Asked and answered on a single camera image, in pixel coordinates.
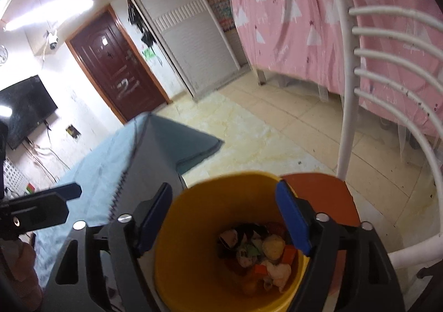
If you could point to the pink patterned bed curtain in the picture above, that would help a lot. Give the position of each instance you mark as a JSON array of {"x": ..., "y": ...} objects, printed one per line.
[{"x": 302, "y": 39}]

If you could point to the white tissue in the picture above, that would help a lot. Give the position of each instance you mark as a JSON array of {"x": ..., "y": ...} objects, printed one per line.
[{"x": 277, "y": 275}]

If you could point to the colourful wall poster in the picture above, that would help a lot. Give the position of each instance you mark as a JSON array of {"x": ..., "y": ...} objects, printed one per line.
[{"x": 223, "y": 13}]

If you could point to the wall mounted black television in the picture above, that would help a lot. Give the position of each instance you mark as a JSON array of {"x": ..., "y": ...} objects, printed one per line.
[{"x": 24, "y": 106}]

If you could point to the cream fabric ball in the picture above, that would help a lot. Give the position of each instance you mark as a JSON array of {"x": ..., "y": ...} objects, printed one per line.
[{"x": 273, "y": 247}]

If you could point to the white metal chair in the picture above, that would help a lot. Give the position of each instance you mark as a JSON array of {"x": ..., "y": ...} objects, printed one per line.
[{"x": 353, "y": 71}]

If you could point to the orange chair seat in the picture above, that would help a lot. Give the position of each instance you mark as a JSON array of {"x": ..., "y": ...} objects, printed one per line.
[{"x": 328, "y": 214}]

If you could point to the yellow trash bucket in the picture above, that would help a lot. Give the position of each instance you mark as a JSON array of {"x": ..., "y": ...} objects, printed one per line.
[{"x": 188, "y": 274}]

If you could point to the left hand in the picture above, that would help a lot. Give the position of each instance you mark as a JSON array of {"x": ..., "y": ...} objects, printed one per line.
[{"x": 20, "y": 259}]

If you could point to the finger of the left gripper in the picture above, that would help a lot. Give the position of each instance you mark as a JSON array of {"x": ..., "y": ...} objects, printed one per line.
[{"x": 60, "y": 194}]

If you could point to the white security camera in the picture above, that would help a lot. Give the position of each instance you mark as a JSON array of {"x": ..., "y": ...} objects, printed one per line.
[{"x": 51, "y": 37}]

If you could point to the light blue bed sheet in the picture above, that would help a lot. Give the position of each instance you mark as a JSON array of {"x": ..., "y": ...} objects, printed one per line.
[{"x": 125, "y": 170}]

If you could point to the orange box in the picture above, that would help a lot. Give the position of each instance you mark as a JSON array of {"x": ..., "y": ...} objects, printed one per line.
[{"x": 289, "y": 254}]

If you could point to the white louvered wardrobe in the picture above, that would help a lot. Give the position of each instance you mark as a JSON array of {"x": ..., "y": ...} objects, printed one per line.
[{"x": 205, "y": 57}]

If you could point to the dark red wooden door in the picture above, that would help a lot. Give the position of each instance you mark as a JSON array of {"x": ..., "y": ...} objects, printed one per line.
[{"x": 113, "y": 65}]

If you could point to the black bags hanging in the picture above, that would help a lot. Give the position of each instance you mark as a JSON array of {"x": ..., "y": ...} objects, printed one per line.
[{"x": 135, "y": 18}]

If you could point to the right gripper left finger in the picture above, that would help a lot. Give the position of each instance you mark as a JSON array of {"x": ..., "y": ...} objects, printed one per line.
[{"x": 77, "y": 281}]

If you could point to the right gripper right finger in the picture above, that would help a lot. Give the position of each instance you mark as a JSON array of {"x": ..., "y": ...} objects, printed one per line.
[{"x": 368, "y": 280}]

